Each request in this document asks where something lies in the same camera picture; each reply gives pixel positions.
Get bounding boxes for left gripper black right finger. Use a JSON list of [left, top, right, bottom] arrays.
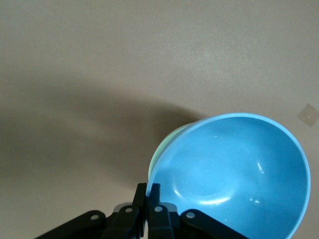
[[148, 183, 250, 239]]

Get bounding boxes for pale green bowl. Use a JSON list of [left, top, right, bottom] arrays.
[[148, 121, 197, 180]]

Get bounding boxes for blue bowl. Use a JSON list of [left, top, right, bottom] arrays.
[[147, 113, 312, 239]]

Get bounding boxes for brown tape square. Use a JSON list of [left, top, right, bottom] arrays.
[[296, 103, 319, 128]]

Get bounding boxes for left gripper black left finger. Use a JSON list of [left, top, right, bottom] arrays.
[[32, 183, 148, 239]]

